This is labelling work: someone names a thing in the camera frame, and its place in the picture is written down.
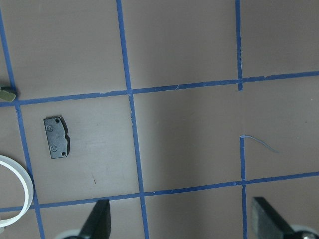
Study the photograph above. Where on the brown paper table mat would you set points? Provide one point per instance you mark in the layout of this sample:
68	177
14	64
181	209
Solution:
178	111

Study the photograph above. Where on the black brake pad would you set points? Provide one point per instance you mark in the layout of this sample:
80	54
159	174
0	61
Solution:
57	137

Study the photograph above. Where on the green curved brake shoe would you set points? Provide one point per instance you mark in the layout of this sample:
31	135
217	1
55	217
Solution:
7	94

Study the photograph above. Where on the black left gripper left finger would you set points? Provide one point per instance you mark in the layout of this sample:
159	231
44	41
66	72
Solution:
98	224

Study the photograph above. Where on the white curved plastic clamp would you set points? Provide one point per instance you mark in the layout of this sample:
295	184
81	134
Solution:
16	186

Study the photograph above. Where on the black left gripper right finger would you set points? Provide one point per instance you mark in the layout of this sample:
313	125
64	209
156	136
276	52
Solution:
267	223

